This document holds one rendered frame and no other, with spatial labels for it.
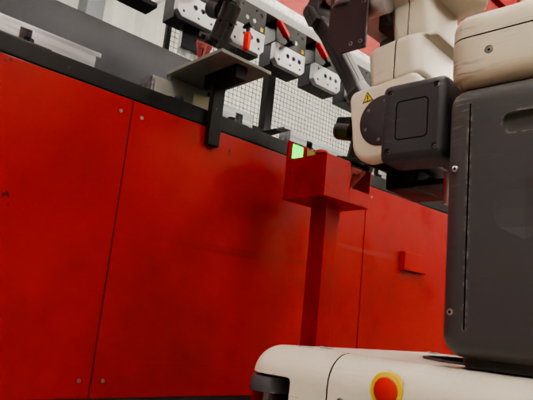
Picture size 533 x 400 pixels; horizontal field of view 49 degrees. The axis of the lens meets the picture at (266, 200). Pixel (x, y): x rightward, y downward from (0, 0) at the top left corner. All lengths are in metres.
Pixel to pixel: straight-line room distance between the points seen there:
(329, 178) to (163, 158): 0.45
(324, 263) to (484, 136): 0.85
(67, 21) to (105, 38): 0.15
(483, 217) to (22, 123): 0.98
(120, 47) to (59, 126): 0.96
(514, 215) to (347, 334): 1.27
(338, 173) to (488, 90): 0.79
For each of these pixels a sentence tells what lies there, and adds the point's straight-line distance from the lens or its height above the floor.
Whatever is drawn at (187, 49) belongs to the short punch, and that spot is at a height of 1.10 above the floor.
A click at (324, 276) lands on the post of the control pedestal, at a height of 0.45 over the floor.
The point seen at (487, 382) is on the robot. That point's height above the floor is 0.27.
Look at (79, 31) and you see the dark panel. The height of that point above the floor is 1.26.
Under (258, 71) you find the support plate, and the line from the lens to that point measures 1.65.
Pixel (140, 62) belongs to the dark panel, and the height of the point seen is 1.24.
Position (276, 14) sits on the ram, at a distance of 2.12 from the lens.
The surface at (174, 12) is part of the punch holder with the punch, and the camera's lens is 1.85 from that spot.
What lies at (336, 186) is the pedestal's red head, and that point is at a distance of 1.62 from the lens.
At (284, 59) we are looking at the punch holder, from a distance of 2.08.
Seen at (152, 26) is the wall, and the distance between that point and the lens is 7.39.
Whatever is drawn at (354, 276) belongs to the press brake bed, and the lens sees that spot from 2.06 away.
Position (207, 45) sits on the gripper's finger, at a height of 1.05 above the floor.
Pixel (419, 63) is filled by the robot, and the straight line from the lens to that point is 1.19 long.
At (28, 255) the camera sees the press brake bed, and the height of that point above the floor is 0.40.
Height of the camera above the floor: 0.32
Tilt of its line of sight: 11 degrees up
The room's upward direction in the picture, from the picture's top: 6 degrees clockwise
